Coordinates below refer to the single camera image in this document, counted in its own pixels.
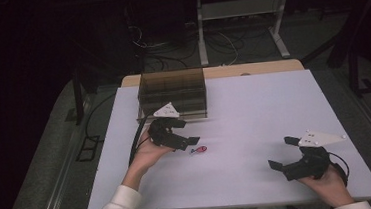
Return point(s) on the small red fish-shaped trinket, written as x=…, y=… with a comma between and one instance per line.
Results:
x=199, y=149

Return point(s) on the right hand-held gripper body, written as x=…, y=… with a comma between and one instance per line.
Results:
x=308, y=166

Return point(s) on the person's right hand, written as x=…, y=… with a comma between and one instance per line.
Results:
x=329, y=188

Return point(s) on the person's left hand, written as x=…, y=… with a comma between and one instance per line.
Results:
x=147, y=154

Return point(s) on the dark transparent drawer box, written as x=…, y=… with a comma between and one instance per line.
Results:
x=172, y=92

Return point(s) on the white metal desk frame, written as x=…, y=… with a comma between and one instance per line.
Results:
x=239, y=8

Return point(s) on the black metal stand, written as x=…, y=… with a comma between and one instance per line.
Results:
x=78, y=93
x=355, y=74

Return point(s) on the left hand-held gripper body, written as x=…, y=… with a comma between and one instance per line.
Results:
x=162, y=133

